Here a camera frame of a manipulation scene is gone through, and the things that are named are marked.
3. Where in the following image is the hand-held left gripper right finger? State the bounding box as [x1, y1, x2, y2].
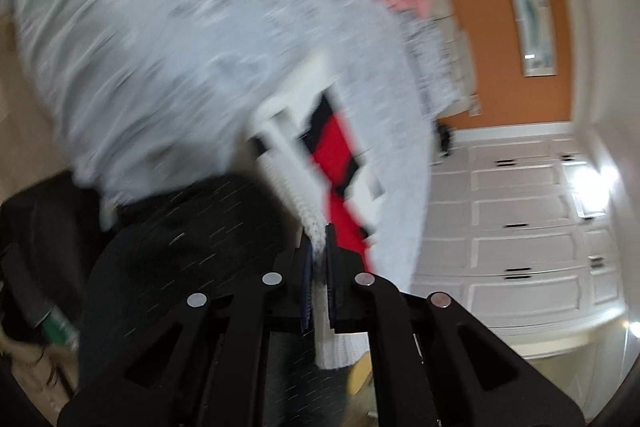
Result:
[325, 223, 586, 427]

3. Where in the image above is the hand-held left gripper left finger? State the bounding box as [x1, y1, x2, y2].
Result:
[57, 239, 317, 427]

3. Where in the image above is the white red black knit garment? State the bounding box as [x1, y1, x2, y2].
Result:
[247, 52, 387, 370]

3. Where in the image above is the black speckled cloth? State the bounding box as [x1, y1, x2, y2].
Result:
[0, 172, 313, 427]

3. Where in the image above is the small dark object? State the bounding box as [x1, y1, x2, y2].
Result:
[434, 122, 455, 164]

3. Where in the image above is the white panelled cabinet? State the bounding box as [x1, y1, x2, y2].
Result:
[409, 126, 632, 350]

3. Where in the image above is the green object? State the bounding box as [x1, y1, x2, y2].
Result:
[42, 311, 80, 350]

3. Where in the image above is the white printed bedding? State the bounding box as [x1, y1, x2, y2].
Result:
[400, 0, 477, 118]

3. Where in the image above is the framed wall picture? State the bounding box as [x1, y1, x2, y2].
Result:
[488, 0, 557, 78]

